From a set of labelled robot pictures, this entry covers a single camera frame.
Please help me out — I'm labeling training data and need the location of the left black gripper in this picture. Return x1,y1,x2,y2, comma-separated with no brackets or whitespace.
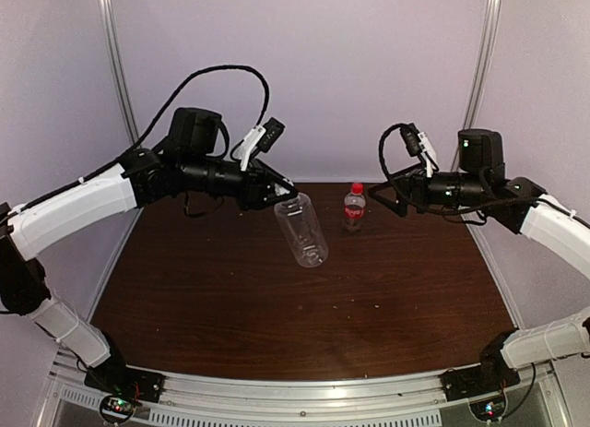
181,151,298,209

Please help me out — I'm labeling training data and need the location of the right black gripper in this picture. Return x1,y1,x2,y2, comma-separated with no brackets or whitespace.
368,160,487,218

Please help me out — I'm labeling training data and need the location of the white bottle cap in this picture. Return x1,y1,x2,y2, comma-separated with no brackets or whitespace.
274,184,299,204

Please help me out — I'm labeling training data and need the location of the large clear plastic bottle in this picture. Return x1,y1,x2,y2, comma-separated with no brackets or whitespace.
274,193,329,268

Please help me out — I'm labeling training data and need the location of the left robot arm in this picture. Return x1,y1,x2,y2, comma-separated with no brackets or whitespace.
1,108,298,394

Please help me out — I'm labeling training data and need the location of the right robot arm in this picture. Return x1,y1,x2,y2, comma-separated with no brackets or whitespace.
369,124,589,392

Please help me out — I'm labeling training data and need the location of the small cola bottle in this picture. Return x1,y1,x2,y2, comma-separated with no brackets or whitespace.
343,183,366,232

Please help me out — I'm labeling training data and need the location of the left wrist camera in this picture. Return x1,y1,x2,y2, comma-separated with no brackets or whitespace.
230,117,285,172

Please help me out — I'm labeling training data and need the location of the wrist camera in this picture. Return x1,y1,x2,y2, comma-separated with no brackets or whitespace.
230,117,285,172
400,123,439,178

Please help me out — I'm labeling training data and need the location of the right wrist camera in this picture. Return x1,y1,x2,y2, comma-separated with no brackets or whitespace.
400,123,439,178

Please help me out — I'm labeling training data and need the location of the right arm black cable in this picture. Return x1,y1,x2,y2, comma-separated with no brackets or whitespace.
377,122,508,225

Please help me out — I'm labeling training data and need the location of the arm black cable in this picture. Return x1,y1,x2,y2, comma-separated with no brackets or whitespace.
377,122,508,225
8,65,271,220

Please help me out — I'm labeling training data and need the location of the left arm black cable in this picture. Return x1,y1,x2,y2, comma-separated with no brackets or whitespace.
8,65,271,220

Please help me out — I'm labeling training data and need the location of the right rear frame post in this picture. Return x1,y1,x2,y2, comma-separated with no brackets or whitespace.
463,0,502,128

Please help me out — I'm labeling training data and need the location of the frame post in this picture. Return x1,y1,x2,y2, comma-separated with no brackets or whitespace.
98,0,139,144
463,0,502,128

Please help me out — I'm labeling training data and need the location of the left rear frame post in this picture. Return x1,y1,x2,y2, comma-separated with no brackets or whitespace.
98,0,139,144

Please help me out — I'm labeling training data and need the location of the aluminium front frame rail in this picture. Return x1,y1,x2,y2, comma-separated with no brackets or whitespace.
45,348,563,427

